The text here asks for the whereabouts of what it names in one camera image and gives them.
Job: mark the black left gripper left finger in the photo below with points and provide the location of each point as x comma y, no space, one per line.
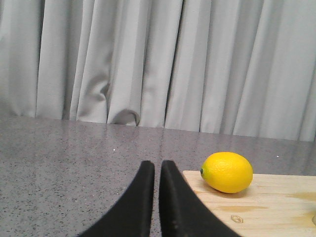
132,213

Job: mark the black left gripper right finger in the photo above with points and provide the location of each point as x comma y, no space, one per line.
181,212

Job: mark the yellow lemon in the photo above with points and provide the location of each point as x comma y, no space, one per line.
227,172

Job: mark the wooden cutting board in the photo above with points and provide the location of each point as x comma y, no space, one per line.
272,206

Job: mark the grey curtain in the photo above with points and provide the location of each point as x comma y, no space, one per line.
237,67

